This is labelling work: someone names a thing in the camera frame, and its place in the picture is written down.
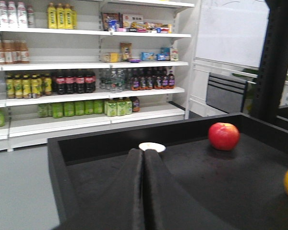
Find red apple far left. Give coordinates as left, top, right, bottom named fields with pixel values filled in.
left=208, top=122, right=240, bottom=151

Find white store shelf unit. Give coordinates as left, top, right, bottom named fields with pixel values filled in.
left=0, top=0, right=201, bottom=151

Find white round sticker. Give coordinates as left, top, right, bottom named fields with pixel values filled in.
left=138, top=142, right=166, bottom=153

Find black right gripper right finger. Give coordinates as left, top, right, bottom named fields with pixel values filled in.
left=143, top=149, right=234, bottom=230

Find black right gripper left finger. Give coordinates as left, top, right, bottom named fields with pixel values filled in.
left=55, top=149, right=145, bottom=230

